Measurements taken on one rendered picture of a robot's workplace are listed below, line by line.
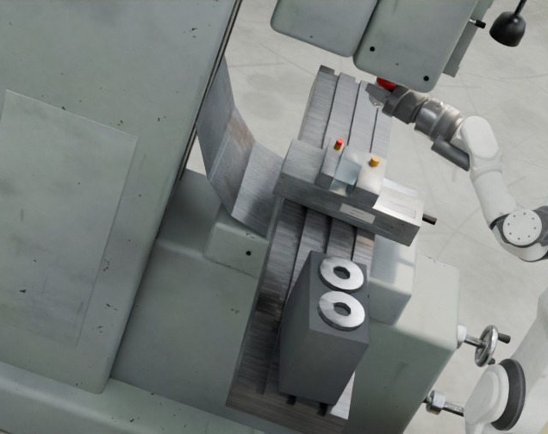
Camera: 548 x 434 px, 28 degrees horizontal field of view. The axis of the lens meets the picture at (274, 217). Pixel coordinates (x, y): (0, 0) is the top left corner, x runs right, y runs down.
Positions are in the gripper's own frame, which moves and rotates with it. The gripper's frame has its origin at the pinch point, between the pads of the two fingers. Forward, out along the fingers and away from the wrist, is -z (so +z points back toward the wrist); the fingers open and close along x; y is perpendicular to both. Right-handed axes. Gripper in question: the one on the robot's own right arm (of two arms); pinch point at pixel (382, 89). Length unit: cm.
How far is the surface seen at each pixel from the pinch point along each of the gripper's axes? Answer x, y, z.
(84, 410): 41, 104, -27
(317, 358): 62, 20, 26
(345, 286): 50, 12, 22
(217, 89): 8.8, 18.2, -34.4
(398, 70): 9.3, -11.2, 3.7
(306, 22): 19.3, -15.2, -15.8
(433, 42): 7.8, -20.1, 7.7
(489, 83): -267, 123, -20
